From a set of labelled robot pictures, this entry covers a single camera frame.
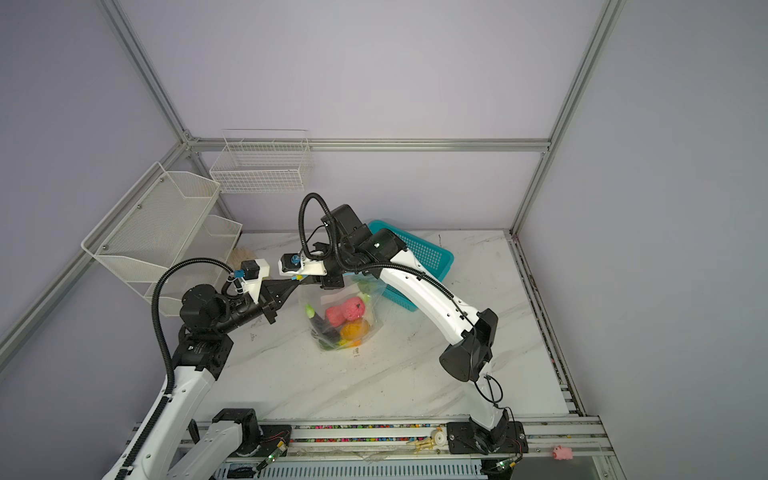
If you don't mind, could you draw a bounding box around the pink dragonfruit toy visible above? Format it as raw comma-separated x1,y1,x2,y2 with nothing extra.
325,296,366,328

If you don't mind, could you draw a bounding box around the clear zip top bag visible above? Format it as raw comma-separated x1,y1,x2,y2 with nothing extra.
298,274,386,351

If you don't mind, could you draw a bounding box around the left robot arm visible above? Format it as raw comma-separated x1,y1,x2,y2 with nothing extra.
105,280,300,479

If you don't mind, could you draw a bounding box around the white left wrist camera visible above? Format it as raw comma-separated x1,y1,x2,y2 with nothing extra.
233,259,270,303

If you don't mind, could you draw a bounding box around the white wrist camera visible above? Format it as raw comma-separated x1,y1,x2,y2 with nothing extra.
233,259,270,303
278,252,327,278

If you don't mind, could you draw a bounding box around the white mesh two-tier shelf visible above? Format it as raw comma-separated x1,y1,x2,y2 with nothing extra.
81,163,242,301

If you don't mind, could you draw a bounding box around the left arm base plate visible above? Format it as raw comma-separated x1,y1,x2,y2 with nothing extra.
229,424,293,458

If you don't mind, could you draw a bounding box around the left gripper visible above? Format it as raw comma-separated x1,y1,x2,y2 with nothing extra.
214,278,298,336

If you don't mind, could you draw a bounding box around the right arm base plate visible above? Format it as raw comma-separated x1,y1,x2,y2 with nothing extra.
446,420,529,455

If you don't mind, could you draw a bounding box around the yellow lemon toy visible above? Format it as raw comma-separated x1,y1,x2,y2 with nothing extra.
340,318,371,346

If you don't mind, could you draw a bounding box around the yellow wooden toy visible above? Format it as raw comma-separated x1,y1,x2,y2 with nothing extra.
410,427,448,452

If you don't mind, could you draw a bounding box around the pink pig figure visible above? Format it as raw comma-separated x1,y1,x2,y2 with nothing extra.
552,445,574,461

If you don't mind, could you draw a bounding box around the teal plastic basket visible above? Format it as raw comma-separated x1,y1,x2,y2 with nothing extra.
365,219,455,313

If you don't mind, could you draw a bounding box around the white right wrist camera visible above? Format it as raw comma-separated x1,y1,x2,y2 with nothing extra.
278,252,327,278

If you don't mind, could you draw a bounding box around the dark eggplant toy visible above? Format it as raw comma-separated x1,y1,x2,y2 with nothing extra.
305,304,341,346

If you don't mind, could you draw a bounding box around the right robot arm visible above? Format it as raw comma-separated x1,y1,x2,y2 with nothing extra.
298,193,514,431

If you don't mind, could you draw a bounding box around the white wire basket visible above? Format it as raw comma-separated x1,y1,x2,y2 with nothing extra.
209,129,314,194

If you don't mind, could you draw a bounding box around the beige cloth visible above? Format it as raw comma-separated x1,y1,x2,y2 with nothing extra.
226,247,256,270

